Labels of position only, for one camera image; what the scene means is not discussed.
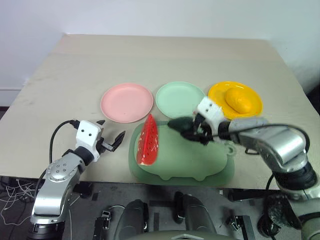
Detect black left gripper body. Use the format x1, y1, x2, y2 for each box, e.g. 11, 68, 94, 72
96, 136, 116, 154

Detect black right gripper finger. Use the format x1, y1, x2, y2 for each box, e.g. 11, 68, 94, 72
180, 130, 210, 146
190, 112, 202, 133

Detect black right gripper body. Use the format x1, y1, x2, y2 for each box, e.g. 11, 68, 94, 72
191, 112, 219, 144

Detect light green plate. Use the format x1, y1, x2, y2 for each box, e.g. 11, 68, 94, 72
155, 80, 207, 120

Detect pink plate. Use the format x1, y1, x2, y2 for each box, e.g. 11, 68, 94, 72
100, 82, 154, 124

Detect yellow plate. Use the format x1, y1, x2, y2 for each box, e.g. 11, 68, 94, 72
207, 80, 264, 121

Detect green pig-shaped tray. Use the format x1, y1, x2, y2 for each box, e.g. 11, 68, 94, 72
127, 120, 236, 187

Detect red watermelon slice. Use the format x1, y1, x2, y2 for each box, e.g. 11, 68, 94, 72
136, 113, 161, 167

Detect yellow mango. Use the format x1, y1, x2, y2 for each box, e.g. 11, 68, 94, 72
224, 87, 253, 114

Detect black table clamp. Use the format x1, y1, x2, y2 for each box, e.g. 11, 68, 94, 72
228, 188, 266, 203
73, 181, 94, 199

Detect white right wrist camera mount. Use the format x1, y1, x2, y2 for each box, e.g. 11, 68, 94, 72
196, 96, 226, 129

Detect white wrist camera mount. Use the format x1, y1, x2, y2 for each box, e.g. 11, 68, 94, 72
196, 96, 226, 129
74, 120, 105, 161

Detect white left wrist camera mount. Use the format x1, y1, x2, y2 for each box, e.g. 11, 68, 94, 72
74, 120, 105, 161

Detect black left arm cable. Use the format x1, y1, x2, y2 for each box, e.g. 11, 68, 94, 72
37, 119, 80, 193

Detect black metal bracket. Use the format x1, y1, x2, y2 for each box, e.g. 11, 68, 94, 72
225, 214, 256, 240
94, 210, 111, 240

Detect white tangled wires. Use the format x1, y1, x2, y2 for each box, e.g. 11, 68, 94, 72
0, 177, 39, 226

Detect black mesh cable sleeve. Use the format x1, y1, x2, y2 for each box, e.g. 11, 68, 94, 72
263, 194, 302, 232

